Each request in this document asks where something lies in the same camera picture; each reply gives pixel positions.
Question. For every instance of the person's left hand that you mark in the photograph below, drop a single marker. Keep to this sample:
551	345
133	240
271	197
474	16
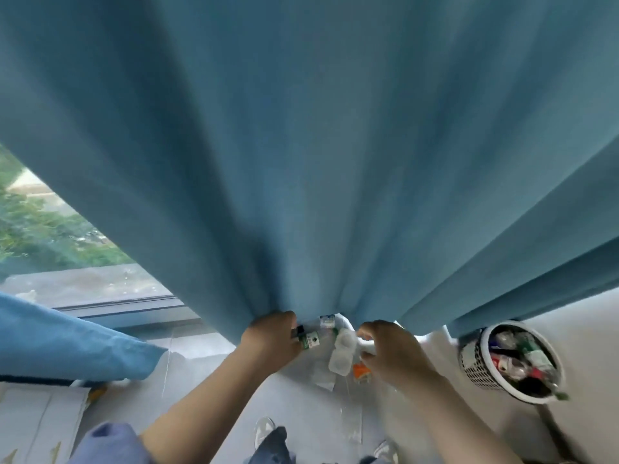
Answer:
268	343

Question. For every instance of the person's right hand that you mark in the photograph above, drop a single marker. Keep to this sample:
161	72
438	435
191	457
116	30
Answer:
399	355

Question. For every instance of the person's right fingers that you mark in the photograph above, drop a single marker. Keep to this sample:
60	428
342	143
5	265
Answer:
368	332

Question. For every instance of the person's left fingers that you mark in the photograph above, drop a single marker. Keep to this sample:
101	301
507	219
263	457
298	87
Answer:
288	321

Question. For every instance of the small green label bottle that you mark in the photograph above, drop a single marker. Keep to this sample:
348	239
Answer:
309	339

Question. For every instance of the person's left forearm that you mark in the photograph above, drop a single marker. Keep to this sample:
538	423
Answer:
203	410

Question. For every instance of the person's right forearm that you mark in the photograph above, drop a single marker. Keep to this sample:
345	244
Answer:
449	420

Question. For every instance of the white plastic bag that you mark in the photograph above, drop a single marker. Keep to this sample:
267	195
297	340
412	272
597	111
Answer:
344	321

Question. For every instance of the white plastic container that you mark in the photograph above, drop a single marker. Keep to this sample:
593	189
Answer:
341	355

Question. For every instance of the small blue label bottle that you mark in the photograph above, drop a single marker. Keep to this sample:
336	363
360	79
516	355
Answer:
327	322

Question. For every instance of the orange small packet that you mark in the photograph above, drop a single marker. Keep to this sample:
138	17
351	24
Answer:
361	371

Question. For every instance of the clear plastic packaging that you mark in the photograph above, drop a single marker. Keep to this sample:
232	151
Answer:
351	415

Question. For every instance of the white shoe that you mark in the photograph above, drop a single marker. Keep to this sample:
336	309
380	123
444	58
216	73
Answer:
264	430
387	451

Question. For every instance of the white mesh waste basket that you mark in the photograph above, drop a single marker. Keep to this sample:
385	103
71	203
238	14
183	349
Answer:
476	369

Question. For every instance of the blue jeans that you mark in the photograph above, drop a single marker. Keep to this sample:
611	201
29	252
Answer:
275	447

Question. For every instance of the heap of discarded bottles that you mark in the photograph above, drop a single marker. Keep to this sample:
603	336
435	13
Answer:
524	360

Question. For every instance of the blue fabric curtain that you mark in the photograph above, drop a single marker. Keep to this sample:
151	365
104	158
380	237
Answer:
309	140

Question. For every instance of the blue pillow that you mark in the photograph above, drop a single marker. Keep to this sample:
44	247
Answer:
67	343

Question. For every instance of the white cardboard box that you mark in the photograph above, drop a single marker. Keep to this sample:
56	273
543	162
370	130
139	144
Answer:
36	420

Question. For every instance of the dark window frame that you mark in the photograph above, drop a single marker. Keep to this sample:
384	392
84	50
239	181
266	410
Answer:
140	309

